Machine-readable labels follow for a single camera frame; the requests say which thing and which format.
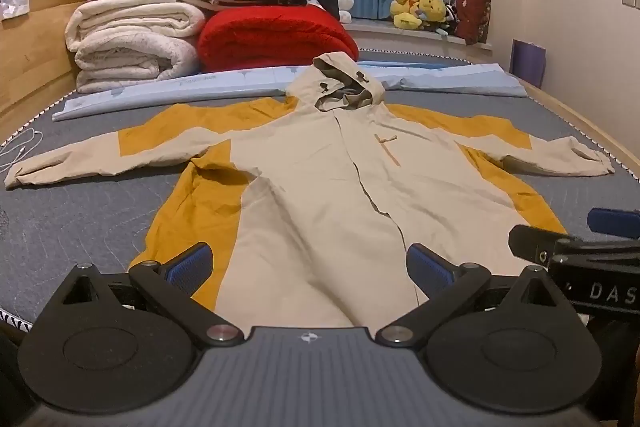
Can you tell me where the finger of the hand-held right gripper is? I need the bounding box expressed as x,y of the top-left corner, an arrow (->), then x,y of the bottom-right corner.
508,224 -> 592,267
587,207 -> 640,237

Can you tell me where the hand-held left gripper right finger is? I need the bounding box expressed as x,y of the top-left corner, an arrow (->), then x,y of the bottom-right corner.
374,243 -> 577,349

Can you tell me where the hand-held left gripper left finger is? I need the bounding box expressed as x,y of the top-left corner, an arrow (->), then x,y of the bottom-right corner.
61,242 -> 242,348

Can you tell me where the beige and yellow hooded jacket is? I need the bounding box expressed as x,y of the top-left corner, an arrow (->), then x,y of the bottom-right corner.
4,52 -> 616,329

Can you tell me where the grey mattress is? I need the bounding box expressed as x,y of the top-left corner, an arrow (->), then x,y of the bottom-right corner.
0,47 -> 640,333

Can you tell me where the purple box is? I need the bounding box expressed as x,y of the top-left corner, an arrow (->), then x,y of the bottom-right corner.
511,39 -> 547,88

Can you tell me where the light blue folded sheet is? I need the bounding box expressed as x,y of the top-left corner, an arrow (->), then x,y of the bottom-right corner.
51,61 -> 529,122

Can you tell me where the white folded quilt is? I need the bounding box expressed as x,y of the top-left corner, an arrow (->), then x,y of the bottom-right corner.
65,0 -> 207,95

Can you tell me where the grey window seat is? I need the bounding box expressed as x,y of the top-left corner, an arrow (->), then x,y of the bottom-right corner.
345,21 -> 496,58

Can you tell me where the dark red cushion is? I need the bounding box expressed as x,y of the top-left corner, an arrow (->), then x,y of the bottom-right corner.
452,0 -> 493,46

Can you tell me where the red fleece blanket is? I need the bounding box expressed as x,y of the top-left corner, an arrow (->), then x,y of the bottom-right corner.
196,3 -> 361,74

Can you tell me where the yellow plush toy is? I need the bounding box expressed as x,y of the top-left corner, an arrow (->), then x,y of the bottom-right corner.
390,0 -> 424,30
418,0 -> 448,28

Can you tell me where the white tissue pack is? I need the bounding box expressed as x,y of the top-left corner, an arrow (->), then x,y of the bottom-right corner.
0,0 -> 32,22

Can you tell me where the white cable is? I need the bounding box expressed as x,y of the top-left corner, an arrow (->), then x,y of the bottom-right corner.
0,129 -> 45,174

